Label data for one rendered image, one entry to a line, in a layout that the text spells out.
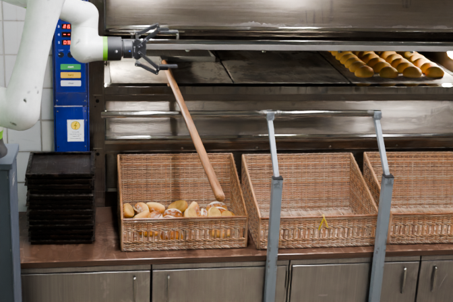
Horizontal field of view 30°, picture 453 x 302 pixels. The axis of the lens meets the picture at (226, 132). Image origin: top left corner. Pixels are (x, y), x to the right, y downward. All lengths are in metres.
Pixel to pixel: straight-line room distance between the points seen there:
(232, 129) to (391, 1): 0.96
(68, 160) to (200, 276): 0.77
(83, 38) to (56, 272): 1.01
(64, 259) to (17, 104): 1.01
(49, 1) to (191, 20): 1.15
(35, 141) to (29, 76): 1.20
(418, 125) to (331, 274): 0.92
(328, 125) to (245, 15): 0.69
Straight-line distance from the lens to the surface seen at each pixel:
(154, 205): 3.96
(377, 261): 3.79
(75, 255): 3.66
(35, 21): 2.84
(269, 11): 3.92
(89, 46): 3.25
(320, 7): 3.98
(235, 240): 3.72
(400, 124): 4.23
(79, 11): 3.23
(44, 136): 3.99
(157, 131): 3.97
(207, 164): 2.91
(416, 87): 4.21
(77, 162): 3.78
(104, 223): 3.94
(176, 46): 3.73
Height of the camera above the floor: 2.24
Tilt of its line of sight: 19 degrees down
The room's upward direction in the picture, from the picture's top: 3 degrees clockwise
